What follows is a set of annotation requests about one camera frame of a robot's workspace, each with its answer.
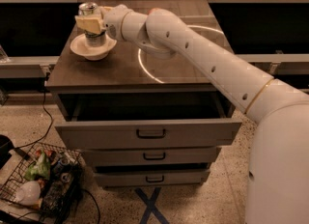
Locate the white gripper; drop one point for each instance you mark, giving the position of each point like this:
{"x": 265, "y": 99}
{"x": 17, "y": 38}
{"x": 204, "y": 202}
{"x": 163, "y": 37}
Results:
{"x": 112, "y": 21}

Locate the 7up soda can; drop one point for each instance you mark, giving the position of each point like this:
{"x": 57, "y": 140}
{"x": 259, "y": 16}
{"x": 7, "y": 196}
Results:
{"x": 89, "y": 19}

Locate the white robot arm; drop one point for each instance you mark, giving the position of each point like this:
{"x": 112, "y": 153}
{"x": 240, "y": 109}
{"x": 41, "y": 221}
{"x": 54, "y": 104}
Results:
{"x": 278, "y": 185}

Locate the white paper bowl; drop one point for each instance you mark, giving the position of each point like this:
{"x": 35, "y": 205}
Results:
{"x": 79, "y": 47}

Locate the dark can in basket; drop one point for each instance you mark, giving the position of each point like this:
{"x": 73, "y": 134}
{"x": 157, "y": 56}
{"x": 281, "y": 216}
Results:
{"x": 60, "y": 166}

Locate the red apple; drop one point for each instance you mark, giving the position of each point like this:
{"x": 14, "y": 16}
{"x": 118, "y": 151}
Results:
{"x": 153, "y": 10}

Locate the grey drawer cabinet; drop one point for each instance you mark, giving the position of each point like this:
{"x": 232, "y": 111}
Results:
{"x": 131, "y": 85}

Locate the top grey drawer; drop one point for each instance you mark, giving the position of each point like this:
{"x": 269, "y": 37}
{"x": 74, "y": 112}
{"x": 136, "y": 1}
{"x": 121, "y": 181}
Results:
{"x": 148, "y": 134}

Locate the grey drawer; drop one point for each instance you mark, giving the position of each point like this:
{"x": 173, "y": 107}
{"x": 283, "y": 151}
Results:
{"x": 148, "y": 134}
{"x": 96, "y": 158}
{"x": 150, "y": 178}

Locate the middle grey drawer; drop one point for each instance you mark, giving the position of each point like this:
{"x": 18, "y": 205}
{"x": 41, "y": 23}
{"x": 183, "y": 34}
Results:
{"x": 96, "y": 158}

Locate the green chip bag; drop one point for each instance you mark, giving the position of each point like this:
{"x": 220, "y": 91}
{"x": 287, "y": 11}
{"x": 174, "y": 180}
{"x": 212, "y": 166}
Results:
{"x": 39, "y": 169}

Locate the bottom grey drawer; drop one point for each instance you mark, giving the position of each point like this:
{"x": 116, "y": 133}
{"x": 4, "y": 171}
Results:
{"x": 150, "y": 178}

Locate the white round object in basket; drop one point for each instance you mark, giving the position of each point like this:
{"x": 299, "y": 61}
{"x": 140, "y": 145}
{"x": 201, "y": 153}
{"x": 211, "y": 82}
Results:
{"x": 28, "y": 194}

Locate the black wire basket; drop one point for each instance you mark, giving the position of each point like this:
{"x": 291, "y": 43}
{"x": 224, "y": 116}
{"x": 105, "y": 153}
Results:
{"x": 56, "y": 193}

